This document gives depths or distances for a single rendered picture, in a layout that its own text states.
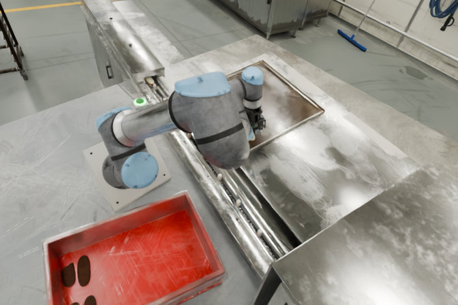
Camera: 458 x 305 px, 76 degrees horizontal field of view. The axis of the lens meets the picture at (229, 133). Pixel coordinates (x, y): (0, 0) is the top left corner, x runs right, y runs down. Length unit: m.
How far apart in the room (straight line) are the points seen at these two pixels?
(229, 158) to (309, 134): 0.76
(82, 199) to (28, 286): 0.32
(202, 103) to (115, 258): 0.68
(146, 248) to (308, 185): 0.64
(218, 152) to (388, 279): 0.39
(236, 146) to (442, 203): 0.48
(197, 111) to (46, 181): 0.88
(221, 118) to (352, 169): 0.79
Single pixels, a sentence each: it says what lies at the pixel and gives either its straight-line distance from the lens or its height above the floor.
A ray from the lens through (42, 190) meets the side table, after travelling 1.35.
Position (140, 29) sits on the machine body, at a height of 0.82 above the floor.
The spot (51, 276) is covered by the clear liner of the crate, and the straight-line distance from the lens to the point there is 1.04.
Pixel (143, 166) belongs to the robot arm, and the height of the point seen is 1.09.
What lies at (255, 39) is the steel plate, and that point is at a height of 0.82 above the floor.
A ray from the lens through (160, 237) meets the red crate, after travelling 1.12.
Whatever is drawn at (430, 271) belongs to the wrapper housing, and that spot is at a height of 1.30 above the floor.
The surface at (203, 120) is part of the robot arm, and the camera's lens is 0.62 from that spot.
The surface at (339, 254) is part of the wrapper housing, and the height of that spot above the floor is 1.30.
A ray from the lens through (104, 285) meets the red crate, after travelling 1.09.
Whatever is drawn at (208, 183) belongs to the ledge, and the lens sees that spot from 1.19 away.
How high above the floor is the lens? 1.82
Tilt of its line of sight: 44 degrees down
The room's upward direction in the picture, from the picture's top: 7 degrees clockwise
